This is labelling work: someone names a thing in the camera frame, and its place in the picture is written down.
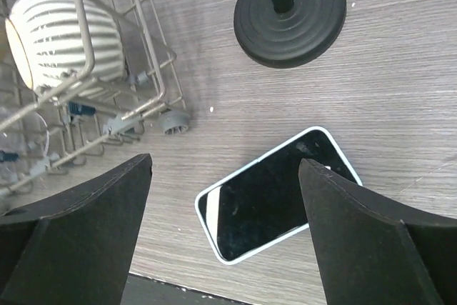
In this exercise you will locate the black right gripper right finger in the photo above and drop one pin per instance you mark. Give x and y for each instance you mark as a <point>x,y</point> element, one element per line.
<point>371,249</point>

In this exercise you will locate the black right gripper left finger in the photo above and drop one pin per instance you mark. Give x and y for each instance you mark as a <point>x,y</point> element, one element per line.
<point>76,246</point>

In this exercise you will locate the phone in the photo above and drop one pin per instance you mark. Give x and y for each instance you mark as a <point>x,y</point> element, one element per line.
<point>260,204</point>

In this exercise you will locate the black phone stand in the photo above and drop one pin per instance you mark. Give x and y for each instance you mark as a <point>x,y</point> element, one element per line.
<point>284,34</point>

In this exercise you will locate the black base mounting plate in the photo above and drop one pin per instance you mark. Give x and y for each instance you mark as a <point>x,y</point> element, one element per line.
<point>141,290</point>

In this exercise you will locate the clear drinking glass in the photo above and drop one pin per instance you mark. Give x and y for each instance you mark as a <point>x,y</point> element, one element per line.
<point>22,144</point>

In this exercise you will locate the grey wire dish rack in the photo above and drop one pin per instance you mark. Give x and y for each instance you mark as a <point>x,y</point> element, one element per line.
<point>85,114</point>

